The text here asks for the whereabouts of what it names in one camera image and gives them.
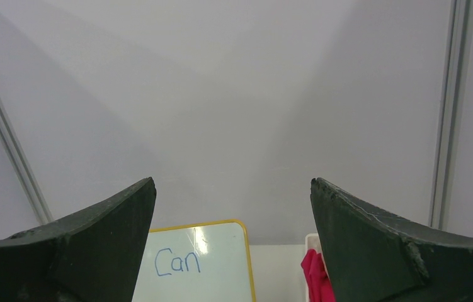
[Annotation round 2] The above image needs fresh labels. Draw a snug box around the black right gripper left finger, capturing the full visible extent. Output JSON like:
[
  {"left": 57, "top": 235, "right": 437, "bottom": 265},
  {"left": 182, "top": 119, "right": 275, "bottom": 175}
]
[{"left": 0, "top": 177, "right": 157, "bottom": 301}]

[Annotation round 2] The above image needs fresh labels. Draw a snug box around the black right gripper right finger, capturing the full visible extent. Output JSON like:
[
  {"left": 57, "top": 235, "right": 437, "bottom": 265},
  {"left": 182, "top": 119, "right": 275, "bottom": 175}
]
[{"left": 310, "top": 177, "right": 473, "bottom": 301}]

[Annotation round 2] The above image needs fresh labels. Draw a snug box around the yellow framed whiteboard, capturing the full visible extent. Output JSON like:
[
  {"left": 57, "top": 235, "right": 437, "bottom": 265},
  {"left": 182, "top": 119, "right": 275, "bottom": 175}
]
[{"left": 132, "top": 219, "right": 256, "bottom": 302}]

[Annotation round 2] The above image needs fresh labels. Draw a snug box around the pink cloth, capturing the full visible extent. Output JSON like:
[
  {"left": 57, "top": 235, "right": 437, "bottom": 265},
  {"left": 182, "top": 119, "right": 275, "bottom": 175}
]
[{"left": 300, "top": 249, "right": 336, "bottom": 302}]

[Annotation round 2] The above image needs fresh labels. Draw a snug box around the white plastic basket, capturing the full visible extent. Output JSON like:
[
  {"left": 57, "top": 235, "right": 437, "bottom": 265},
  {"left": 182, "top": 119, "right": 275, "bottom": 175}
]
[{"left": 305, "top": 233, "right": 324, "bottom": 302}]

